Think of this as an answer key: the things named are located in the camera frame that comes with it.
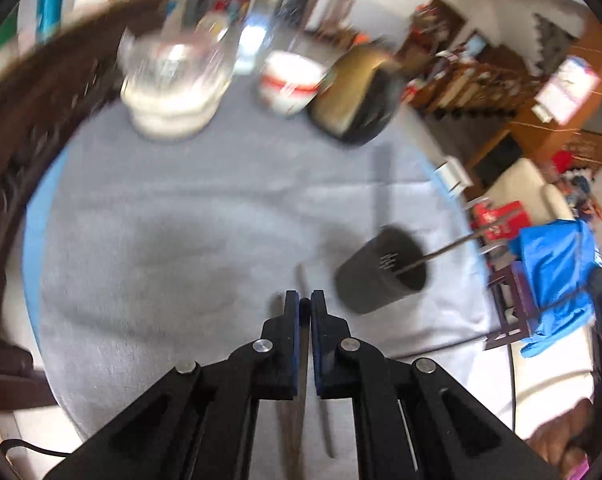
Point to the white bowl red band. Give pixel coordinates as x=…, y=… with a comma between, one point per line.
x=288, y=87

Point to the blue garment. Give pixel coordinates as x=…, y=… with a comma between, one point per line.
x=556, y=270

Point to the dark wooden chopstick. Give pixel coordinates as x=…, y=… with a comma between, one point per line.
x=326, y=425
x=446, y=252

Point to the dark metal utensil holder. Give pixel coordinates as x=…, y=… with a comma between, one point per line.
x=366, y=280

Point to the cream sofa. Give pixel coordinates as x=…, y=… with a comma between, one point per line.
x=526, y=185

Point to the red plastic stool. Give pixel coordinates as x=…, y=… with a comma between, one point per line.
x=503, y=220

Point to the large cream basin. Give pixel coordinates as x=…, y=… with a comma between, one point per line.
x=171, y=117

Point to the dark wooden stool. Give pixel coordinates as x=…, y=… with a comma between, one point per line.
x=518, y=295

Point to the plain white bowl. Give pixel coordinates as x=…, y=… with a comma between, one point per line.
x=296, y=65

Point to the grey table mat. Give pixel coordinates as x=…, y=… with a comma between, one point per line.
x=206, y=210

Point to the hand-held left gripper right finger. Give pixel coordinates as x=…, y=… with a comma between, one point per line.
x=318, y=345

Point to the wall calendar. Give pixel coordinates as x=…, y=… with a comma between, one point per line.
x=566, y=87

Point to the carved dark wooden bench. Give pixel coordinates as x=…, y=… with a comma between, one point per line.
x=36, y=110

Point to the small white stool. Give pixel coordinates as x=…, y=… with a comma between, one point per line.
x=452, y=175

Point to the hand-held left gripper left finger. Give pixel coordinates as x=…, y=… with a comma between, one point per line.
x=293, y=345

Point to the clear plastic bag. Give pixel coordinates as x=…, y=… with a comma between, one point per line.
x=173, y=62

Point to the brass electric kettle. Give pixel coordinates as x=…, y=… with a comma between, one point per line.
x=351, y=95

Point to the wooden stair railing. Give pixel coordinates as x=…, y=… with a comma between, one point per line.
x=471, y=80

